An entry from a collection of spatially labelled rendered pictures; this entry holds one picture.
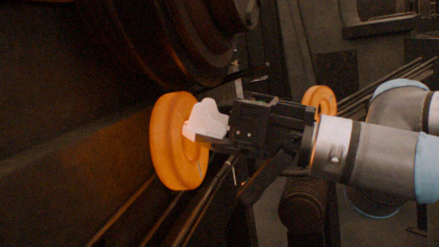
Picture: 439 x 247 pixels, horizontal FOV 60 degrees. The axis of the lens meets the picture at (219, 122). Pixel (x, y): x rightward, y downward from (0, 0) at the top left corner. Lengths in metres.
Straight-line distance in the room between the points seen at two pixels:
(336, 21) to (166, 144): 2.94
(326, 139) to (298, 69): 3.02
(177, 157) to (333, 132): 0.22
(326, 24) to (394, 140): 2.91
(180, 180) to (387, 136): 0.28
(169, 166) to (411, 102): 0.40
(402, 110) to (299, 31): 2.81
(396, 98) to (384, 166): 0.20
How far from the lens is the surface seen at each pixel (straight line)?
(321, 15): 3.42
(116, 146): 0.60
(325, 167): 0.52
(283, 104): 0.54
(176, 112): 0.55
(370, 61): 3.36
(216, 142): 0.54
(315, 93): 1.16
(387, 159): 0.52
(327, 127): 0.52
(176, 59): 0.60
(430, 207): 1.52
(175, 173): 0.54
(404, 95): 0.70
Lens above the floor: 0.98
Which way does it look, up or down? 13 degrees down
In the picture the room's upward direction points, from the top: 9 degrees counter-clockwise
